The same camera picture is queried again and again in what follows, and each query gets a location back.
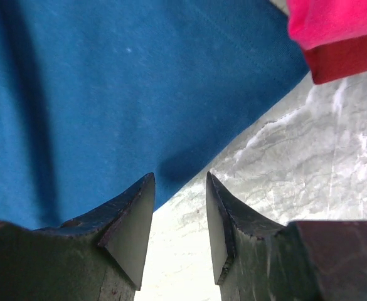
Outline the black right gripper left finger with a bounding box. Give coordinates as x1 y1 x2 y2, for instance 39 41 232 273
0 173 155 300

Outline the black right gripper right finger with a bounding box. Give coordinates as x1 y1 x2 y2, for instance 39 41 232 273
206 174 367 300

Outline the blue t shirt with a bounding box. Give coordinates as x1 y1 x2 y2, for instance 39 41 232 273
0 0 308 228

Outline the red folded t shirt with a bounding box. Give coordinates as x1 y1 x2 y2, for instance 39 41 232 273
302 35 367 85

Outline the pink folded t shirt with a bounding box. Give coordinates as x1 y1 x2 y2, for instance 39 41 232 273
287 0 367 50

